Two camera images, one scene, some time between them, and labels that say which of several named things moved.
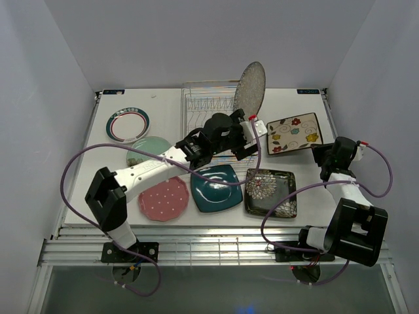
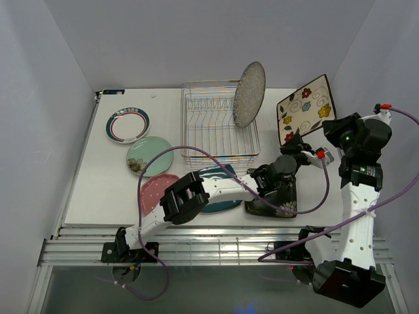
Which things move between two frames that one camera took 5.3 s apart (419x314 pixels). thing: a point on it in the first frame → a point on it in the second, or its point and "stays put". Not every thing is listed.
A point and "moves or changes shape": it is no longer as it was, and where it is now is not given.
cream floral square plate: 293,133 moves or changes shape
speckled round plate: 251,89 stays put
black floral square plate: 267,188 stays put
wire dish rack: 201,99 stays put
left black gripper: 237,116 → 295,146
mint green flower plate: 154,144 stays put
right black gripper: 317,150 → 332,127
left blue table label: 115,91 stays put
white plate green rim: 127,125 stays put
